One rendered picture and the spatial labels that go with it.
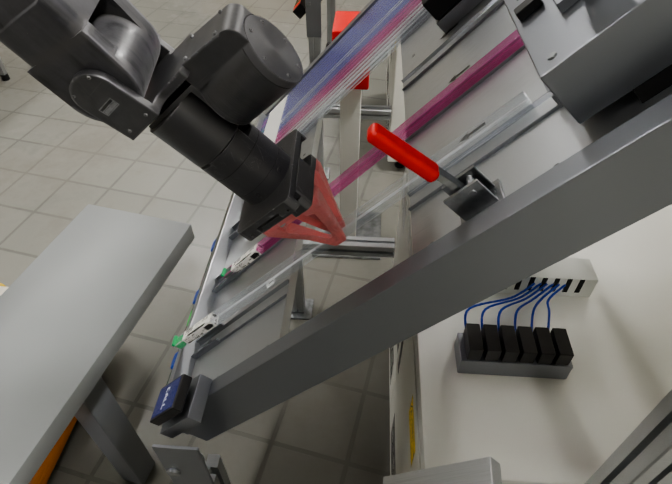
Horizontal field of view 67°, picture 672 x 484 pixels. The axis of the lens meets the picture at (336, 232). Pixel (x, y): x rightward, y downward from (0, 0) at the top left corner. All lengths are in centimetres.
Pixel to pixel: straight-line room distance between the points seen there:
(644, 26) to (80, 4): 34
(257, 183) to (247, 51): 12
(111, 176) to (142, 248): 130
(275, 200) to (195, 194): 169
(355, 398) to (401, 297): 107
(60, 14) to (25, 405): 64
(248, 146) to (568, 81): 24
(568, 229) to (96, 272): 84
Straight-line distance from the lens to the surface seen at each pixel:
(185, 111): 41
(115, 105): 40
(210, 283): 76
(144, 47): 41
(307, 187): 44
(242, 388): 56
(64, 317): 98
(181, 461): 63
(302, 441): 141
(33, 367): 94
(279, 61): 38
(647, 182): 36
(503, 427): 78
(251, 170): 43
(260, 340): 56
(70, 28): 38
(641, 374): 90
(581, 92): 36
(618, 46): 35
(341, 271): 173
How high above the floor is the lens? 130
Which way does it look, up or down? 44 degrees down
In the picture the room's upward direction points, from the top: straight up
